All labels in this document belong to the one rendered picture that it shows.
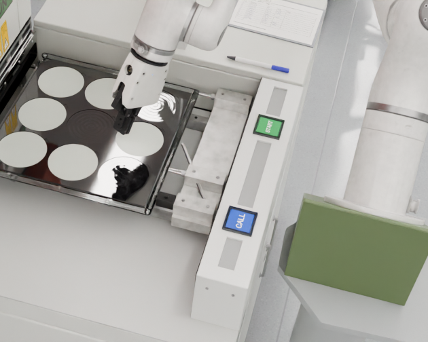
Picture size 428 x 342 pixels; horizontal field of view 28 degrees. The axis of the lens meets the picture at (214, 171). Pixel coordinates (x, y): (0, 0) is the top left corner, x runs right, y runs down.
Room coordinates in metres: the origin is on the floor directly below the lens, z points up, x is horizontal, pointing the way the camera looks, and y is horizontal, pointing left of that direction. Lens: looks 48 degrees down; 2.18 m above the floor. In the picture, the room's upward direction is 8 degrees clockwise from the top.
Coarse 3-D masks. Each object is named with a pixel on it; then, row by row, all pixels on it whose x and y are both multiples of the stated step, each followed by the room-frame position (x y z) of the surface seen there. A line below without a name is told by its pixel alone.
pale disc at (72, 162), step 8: (72, 144) 1.19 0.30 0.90; (56, 152) 1.16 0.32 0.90; (64, 152) 1.16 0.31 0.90; (72, 152) 1.17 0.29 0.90; (80, 152) 1.17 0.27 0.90; (88, 152) 1.17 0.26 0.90; (48, 160) 1.14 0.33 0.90; (56, 160) 1.14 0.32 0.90; (64, 160) 1.14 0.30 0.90; (72, 160) 1.15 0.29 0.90; (80, 160) 1.15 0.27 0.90; (88, 160) 1.15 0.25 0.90; (96, 160) 1.15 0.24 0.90; (56, 168) 1.12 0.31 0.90; (64, 168) 1.12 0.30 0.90; (72, 168) 1.12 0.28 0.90; (80, 168) 1.13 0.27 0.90; (88, 168) 1.13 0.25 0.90; (64, 176) 1.10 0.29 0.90; (72, 176) 1.10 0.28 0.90; (80, 176) 1.11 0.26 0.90
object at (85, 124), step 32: (64, 64) 1.43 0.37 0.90; (32, 96) 1.31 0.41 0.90; (160, 96) 1.37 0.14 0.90; (64, 128) 1.23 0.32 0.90; (96, 128) 1.24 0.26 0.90; (160, 128) 1.27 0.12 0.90; (0, 160) 1.12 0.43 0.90; (128, 160) 1.17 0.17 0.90; (160, 160) 1.18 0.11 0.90; (96, 192) 1.07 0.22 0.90; (128, 192) 1.08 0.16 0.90
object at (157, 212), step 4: (148, 200) 1.11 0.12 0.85; (156, 208) 1.09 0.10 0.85; (160, 208) 1.09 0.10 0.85; (164, 208) 1.09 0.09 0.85; (152, 212) 1.09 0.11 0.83; (156, 212) 1.09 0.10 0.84; (160, 212) 1.09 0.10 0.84; (164, 212) 1.09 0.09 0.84; (168, 212) 1.09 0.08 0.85; (172, 212) 1.09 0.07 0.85; (156, 216) 1.09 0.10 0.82; (160, 216) 1.09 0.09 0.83; (164, 216) 1.09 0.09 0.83; (168, 216) 1.09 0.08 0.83; (168, 220) 1.09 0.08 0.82
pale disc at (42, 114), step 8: (24, 104) 1.28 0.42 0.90; (32, 104) 1.29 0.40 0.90; (40, 104) 1.29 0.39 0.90; (48, 104) 1.29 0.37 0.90; (56, 104) 1.30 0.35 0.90; (24, 112) 1.26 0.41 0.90; (32, 112) 1.27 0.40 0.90; (40, 112) 1.27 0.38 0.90; (48, 112) 1.27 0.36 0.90; (56, 112) 1.28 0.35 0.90; (64, 112) 1.28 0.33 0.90; (24, 120) 1.24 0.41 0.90; (32, 120) 1.24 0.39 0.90; (40, 120) 1.25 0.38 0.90; (48, 120) 1.25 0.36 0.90; (56, 120) 1.25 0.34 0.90; (64, 120) 1.25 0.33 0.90; (32, 128) 1.22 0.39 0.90; (40, 128) 1.22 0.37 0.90; (48, 128) 1.22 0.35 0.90
